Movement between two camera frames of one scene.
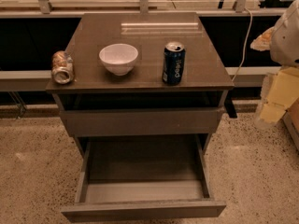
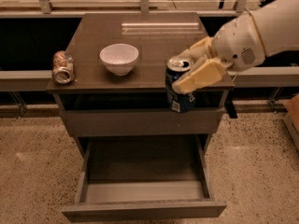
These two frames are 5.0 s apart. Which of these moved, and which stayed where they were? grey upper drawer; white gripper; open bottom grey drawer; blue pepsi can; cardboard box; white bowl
Moved: white gripper; blue pepsi can
Stayed: white bowl; open bottom grey drawer; grey upper drawer; cardboard box
